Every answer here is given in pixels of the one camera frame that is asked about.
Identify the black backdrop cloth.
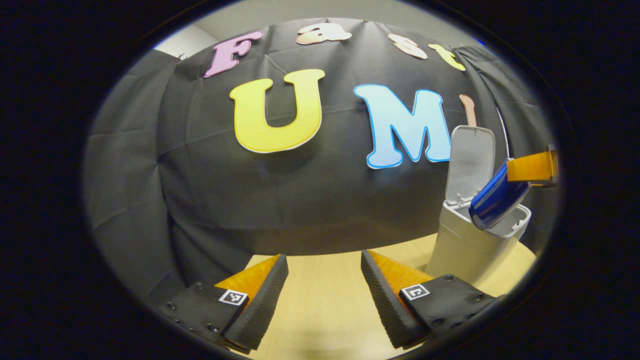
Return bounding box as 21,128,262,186
82,19,556,301

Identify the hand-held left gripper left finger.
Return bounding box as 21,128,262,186
159,253,290,352

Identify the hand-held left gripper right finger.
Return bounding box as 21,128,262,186
360,249,498,351

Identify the wooden desktop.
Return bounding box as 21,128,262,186
245,232,538,360

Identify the blue pop can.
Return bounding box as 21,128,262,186
468,161,532,232

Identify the white desktop garbage bin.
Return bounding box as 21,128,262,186
425,125,532,286

